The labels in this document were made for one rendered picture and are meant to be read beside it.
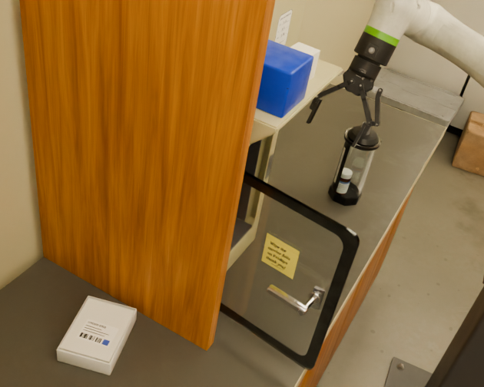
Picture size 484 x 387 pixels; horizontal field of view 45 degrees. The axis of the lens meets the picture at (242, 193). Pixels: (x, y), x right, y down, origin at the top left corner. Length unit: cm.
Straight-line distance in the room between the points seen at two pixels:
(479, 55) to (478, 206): 240
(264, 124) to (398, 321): 197
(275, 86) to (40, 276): 78
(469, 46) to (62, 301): 113
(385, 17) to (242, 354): 87
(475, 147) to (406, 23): 253
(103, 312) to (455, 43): 104
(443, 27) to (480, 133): 246
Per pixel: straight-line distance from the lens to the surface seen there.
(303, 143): 209
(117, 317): 138
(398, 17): 152
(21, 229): 151
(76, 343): 134
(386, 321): 287
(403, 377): 268
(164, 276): 129
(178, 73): 100
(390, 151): 218
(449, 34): 156
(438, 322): 298
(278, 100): 105
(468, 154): 405
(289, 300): 115
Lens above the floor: 205
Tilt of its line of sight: 38 degrees down
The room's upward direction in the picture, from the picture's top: 10 degrees clockwise
